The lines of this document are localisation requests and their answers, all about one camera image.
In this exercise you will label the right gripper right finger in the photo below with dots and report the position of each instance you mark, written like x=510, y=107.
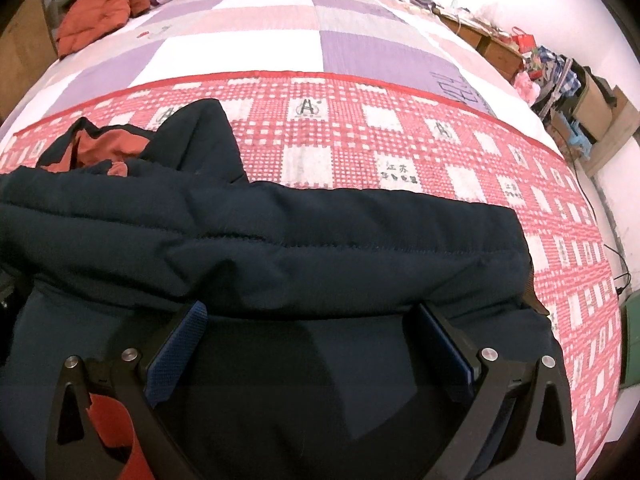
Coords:
x=518, y=424

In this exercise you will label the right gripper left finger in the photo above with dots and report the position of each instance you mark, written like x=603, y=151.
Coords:
x=103, y=423

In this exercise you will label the dark navy winter coat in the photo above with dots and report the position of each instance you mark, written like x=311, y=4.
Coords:
x=314, y=363

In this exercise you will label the pile of colourful clothes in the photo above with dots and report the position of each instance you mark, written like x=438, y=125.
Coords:
x=547, y=69

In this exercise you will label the green cabinet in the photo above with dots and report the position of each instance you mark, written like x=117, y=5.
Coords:
x=630, y=312

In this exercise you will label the cardboard box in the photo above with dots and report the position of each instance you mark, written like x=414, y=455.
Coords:
x=605, y=115

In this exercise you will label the pink gift bag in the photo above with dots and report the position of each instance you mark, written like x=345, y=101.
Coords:
x=527, y=89

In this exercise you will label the red white checkered blanket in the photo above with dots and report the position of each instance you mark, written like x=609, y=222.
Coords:
x=326, y=130

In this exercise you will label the wooden nightstand with drawers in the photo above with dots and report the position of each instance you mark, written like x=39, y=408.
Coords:
x=506, y=60

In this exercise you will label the wooden wardrobe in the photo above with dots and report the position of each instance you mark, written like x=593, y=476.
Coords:
x=27, y=51

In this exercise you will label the orange puffer jacket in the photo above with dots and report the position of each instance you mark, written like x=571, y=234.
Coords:
x=91, y=20

